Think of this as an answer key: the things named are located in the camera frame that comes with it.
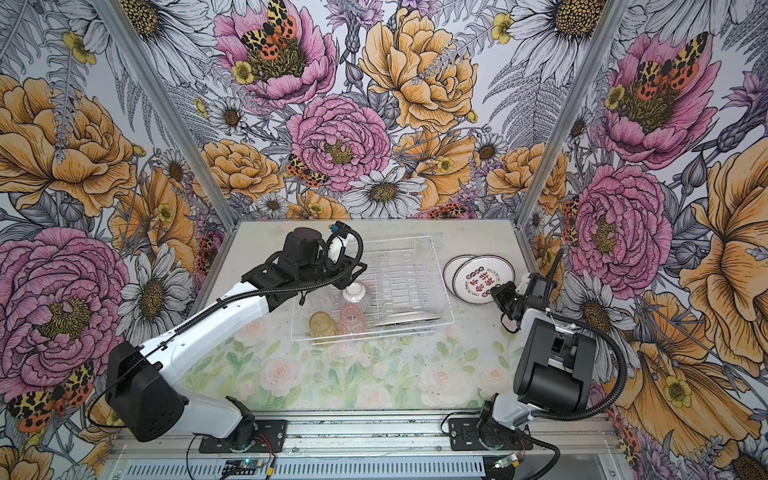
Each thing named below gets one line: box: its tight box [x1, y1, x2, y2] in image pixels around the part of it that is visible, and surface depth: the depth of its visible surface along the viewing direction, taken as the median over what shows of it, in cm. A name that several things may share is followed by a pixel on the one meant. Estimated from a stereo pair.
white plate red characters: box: [452, 254, 515, 304], surface depth 101 cm
